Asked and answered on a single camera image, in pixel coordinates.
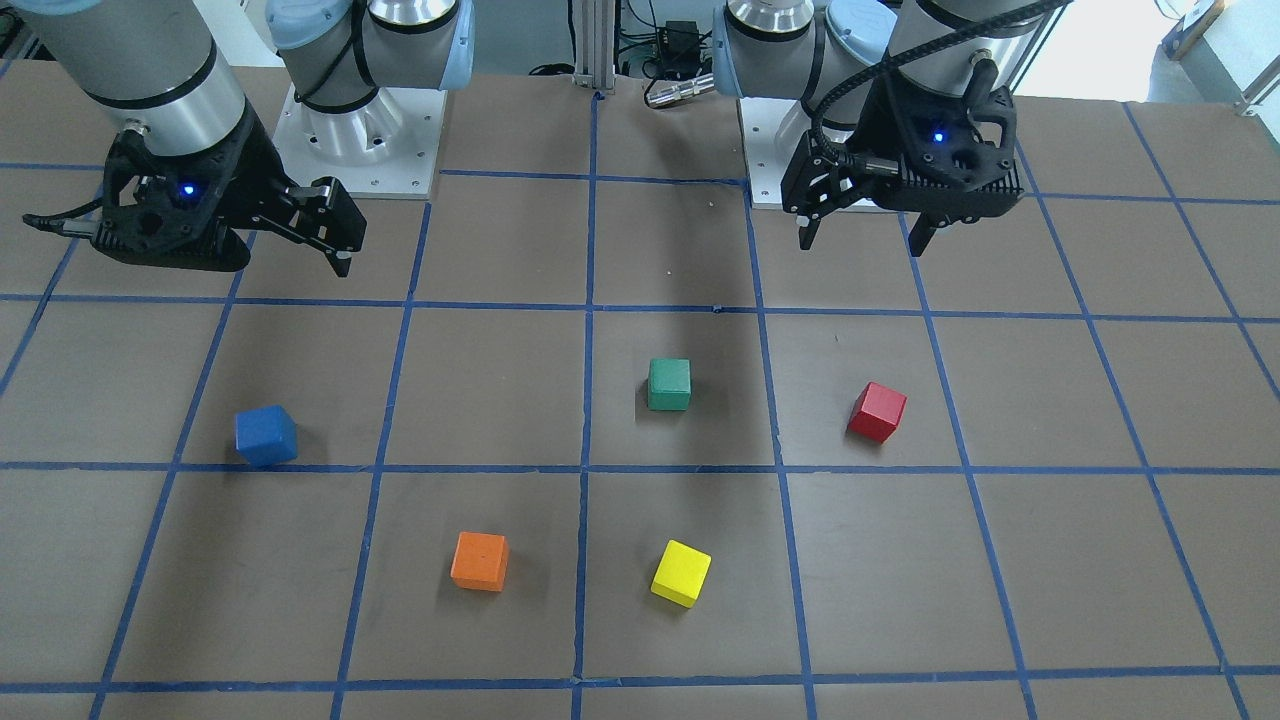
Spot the blue wooden block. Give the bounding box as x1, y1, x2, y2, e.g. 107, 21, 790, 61
234, 405, 300, 468

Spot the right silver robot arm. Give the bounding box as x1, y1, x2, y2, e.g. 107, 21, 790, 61
14, 1, 475, 277

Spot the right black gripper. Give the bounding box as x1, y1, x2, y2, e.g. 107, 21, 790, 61
22, 106, 367, 278

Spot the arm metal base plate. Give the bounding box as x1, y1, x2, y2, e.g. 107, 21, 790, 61
739, 97, 810, 211
273, 88, 449, 201

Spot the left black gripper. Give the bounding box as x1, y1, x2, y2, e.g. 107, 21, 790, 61
782, 61, 1023, 258

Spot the yellow wooden block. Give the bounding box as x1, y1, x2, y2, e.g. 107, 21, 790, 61
650, 539, 712, 609

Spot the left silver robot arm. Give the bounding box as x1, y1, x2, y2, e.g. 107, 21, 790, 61
712, 1, 1060, 258

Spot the red wooden block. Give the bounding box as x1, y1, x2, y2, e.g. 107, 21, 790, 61
847, 380, 908, 445

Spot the aluminium frame post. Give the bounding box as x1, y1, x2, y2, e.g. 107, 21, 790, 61
570, 0, 620, 95

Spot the orange wooden block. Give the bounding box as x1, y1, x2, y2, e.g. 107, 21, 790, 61
451, 530, 509, 592

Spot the green wooden block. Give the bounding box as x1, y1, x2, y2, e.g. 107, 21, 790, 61
646, 357, 692, 413

